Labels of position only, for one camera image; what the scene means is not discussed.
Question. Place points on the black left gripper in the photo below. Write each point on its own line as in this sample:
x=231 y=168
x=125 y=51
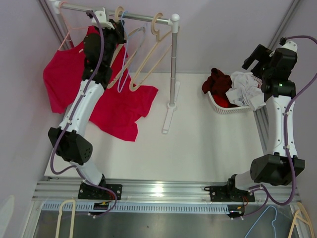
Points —
x=118 y=31

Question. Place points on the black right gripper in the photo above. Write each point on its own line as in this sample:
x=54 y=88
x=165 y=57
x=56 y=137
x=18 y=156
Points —
x=262 y=55

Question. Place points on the beige hanger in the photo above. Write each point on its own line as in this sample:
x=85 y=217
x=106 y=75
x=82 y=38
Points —
x=133 y=86
x=122 y=75

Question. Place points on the white t shirt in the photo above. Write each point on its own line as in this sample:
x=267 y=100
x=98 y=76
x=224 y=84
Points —
x=245 y=91

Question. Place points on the maroon t shirt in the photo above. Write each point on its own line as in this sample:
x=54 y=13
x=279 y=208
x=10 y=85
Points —
x=217 y=83

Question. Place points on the bright red t shirt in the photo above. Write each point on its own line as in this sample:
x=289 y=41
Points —
x=221 y=101

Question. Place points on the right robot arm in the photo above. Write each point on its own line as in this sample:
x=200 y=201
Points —
x=280 y=164

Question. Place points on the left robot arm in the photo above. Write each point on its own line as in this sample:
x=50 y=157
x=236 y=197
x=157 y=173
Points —
x=70 y=148

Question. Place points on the pink magenta t shirt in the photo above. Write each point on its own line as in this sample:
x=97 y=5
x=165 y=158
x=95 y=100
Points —
x=115 y=113

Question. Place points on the beige hanger floor right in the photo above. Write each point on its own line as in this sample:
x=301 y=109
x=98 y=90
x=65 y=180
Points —
x=301 y=223

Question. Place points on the white perforated plastic basket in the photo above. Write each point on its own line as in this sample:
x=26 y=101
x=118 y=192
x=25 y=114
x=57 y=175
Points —
x=230 y=110

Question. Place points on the white clothes rack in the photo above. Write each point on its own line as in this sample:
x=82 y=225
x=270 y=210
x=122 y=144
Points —
x=173 y=22

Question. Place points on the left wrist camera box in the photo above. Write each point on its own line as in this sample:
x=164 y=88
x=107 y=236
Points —
x=102 y=16

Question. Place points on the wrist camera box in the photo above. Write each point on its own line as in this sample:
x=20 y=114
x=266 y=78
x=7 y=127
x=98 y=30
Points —
x=287 y=44
x=102 y=16

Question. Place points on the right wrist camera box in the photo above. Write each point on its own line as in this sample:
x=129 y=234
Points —
x=287 y=44

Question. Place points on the pink wire hanger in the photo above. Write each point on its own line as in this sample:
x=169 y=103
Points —
x=67 y=29

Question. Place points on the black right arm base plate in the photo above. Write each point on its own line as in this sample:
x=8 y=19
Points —
x=228 y=194

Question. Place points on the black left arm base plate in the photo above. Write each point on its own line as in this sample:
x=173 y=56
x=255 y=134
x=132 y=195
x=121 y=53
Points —
x=88 y=192

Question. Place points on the aluminium rail frame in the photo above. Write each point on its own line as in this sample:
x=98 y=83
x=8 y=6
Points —
x=201 y=148

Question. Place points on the white slotted cable duct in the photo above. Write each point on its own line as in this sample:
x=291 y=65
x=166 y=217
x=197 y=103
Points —
x=141 y=208

